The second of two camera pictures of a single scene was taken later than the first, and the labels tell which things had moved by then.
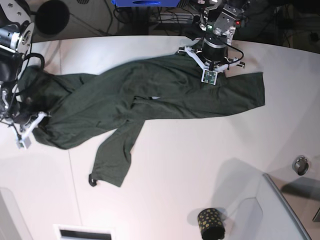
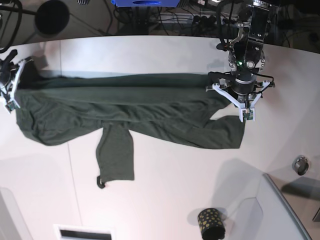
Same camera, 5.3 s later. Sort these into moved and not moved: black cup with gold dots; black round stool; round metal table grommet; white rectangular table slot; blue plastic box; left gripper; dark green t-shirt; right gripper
Moved: right gripper; dark green t-shirt; left gripper
Not moved: black round stool; round metal table grommet; white rectangular table slot; black cup with gold dots; blue plastic box
